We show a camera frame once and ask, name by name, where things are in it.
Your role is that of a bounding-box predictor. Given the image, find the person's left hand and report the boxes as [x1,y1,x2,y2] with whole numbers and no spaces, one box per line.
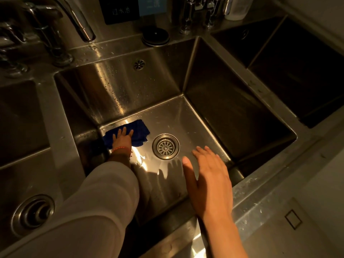
[111,126,134,153]

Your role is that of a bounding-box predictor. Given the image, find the person's left forearm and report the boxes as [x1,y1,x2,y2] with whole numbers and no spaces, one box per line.
[107,150,133,169]

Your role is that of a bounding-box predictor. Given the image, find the small chrome tap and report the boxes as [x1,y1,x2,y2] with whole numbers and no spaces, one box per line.
[0,21,30,78]
[178,0,195,35]

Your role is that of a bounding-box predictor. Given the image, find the person's right hand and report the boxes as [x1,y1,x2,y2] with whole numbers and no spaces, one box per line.
[181,145,234,221]

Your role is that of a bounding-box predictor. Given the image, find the red string bracelet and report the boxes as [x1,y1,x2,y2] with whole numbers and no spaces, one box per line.
[111,145,133,155]

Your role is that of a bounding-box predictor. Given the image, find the stainless steel sink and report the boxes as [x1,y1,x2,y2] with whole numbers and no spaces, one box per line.
[0,0,344,258]

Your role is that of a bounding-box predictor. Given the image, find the black label plate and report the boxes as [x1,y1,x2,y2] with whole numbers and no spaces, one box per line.
[99,0,140,25]

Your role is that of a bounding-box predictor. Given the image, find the small square floor cover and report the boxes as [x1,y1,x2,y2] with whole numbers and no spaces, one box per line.
[284,209,304,231]

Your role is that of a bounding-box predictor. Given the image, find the chrome long-spout faucet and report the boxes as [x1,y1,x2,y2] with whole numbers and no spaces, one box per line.
[24,0,96,68]
[195,0,231,29]

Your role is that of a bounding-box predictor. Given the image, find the round black sink stopper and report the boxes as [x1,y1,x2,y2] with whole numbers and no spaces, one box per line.
[141,26,170,47]

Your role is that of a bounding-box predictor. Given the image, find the blue label plate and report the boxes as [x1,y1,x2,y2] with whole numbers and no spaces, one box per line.
[137,0,168,17]

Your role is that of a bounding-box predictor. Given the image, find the light grey sleeve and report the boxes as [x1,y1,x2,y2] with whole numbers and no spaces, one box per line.
[0,161,140,258]

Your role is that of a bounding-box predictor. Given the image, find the blue cleaning cloth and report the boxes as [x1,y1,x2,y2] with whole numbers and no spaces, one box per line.
[102,119,151,149]

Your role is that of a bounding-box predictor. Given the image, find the white spray bottle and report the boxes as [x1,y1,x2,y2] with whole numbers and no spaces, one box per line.
[224,0,255,21]

